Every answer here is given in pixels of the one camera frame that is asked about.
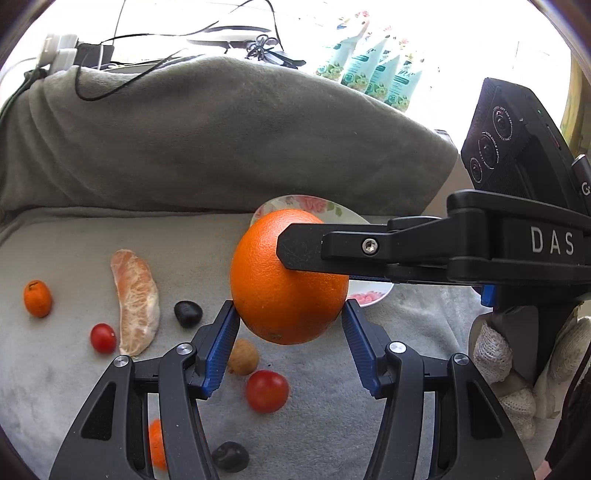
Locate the dark plum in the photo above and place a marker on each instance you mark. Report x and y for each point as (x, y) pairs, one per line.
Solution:
(230, 457)
(188, 314)

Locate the peeled pomelo segment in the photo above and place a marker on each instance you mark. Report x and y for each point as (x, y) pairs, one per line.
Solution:
(138, 302)

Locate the red cherry tomato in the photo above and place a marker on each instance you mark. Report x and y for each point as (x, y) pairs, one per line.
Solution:
(103, 338)
(266, 391)

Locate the grey blanket backrest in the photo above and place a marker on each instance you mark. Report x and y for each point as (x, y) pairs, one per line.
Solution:
(213, 134)

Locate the small tangerine with stem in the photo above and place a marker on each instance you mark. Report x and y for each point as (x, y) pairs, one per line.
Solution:
(37, 299)

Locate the large orange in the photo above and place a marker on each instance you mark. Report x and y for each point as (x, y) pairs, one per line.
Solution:
(282, 306)

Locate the brown longan fruit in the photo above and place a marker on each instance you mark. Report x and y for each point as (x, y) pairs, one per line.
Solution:
(243, 359)

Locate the floral refill pouch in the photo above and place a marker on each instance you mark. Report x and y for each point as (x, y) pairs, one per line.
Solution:
(362, 65)
(383, 75)
(333, 63)
(404, 84)

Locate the right white gloved hand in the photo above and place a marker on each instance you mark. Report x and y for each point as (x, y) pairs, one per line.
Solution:
(530, 383)

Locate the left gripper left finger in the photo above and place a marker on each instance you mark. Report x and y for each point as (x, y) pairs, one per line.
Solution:
(109, 438)

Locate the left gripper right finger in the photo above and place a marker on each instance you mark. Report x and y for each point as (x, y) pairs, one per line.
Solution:
(473, 436)

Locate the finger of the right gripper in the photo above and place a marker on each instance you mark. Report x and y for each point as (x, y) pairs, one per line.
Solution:
(405, 249)

